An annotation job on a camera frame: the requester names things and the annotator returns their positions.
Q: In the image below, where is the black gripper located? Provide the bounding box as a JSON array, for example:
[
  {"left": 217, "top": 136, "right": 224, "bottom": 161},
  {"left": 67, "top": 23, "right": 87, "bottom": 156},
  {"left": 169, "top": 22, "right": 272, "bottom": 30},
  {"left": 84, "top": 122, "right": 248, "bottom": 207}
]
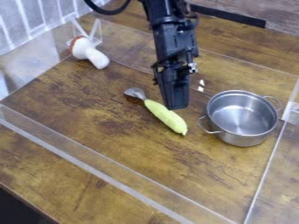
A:
[{"left": 149, "top": 18, "right": 199, "bottom": 110}]

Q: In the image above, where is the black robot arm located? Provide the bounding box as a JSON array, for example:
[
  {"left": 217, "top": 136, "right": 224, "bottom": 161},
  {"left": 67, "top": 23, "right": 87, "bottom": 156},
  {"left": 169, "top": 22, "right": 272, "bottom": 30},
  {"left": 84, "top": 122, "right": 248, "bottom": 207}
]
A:
[{"left": 139, "top": 0, "right": 199, "bottom": 110}]

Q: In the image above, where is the clear acrylic stand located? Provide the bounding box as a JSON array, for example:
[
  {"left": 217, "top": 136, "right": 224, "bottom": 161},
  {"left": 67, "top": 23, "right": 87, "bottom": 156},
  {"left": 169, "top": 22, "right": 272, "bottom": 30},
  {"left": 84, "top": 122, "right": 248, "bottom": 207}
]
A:
[{"left": 65, "top": 18, "right": 103, "bottom": 46}]

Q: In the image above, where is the stainless steel pot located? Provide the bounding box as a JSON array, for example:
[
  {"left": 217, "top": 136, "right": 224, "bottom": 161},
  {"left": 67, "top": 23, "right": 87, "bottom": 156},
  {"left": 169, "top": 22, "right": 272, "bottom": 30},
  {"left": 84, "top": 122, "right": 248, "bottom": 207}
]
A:
[{"left": 199, "top": 90, "right": 283, "bottom": 147}]

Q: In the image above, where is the black strip on table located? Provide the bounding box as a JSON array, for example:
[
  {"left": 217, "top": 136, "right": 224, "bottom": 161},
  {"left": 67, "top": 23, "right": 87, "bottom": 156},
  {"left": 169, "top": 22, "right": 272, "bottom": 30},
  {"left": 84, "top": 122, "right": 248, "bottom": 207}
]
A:
[{"left": 191, "top": 3, "right": 267, "bottom": 28}]

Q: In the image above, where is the white toy mushroom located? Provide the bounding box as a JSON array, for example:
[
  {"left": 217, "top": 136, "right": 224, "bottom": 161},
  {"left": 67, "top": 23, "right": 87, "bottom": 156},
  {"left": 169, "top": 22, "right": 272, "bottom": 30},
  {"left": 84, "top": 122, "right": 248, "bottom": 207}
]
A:
[{"left": 69, "top": 36, "right": 109, "bottom": 69}]

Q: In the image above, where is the black cable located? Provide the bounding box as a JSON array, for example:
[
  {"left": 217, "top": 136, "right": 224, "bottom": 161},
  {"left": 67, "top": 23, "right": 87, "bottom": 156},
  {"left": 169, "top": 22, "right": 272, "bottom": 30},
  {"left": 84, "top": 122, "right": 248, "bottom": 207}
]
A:
[{"left": 83, "top": 0, "right": 133, "bottom": 16}]

